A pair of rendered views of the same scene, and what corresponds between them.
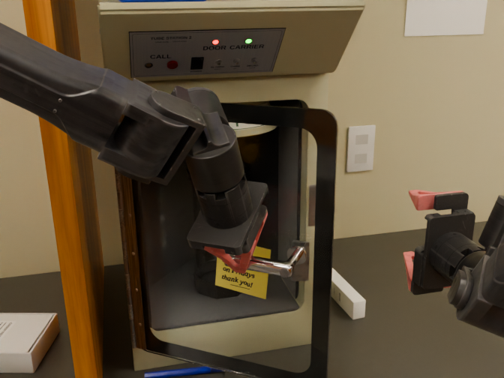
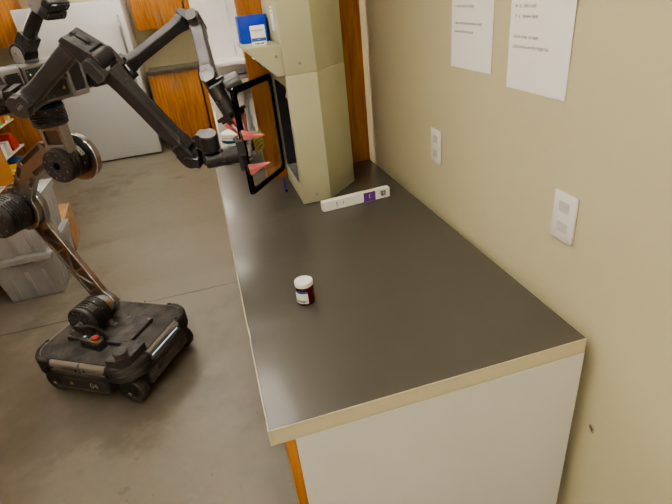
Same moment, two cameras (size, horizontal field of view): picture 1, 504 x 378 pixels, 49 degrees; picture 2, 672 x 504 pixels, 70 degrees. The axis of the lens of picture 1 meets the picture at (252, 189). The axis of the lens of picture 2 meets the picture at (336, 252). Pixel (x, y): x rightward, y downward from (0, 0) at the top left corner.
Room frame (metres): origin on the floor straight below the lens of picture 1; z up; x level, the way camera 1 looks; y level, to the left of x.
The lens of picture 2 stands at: (0.96, -1.83, 1.65)
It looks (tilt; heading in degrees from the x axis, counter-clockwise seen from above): 29 degrees down; 91
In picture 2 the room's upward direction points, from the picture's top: 7 degrees counter-clockwise
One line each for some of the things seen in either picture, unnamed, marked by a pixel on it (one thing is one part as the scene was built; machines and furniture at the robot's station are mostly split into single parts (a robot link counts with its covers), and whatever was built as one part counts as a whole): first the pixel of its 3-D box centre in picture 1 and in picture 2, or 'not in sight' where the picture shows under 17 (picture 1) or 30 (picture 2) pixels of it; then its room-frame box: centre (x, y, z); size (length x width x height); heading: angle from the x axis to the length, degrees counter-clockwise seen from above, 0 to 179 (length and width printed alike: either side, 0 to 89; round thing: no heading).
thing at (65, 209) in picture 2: not in sight; (53, 229); (-1.42, 1.84, 0.14); 0.41 x 0.32 x 0.28; 110
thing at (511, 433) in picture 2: not in sight; (334, 306); (0.89, -0.12, 0.45); 2.05 x 0.67 x 0.90; 104
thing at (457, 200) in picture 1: (429, 211); (251, 141); (0.69, -0.24, 1.24); 0.09 x 0.07 x 0.07; 14
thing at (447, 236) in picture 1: (457, 258); (232, 155); (0.62, -0.26, 1.20); 0.07 x 0.07 x 0.10; 14
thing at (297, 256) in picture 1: (265, 259); not in sight; (0.63, -0.02, 1.20); 0.10 x 0.05 x 0.03; 68
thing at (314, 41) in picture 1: (229, 41); (259, 58); (0.73, 0.03, 1.46); 0.32 x 0.12 x 0.10; 104
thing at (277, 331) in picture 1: (222, 247); (260, 133); (0.68, 0.04, 1.19); 0.30 x 0.01 x 0.40; 68
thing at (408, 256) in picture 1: (424, 258); (255, 161); (0.69, -0.24, 1.17); 0.09 x 0.07 x 0.07; 14
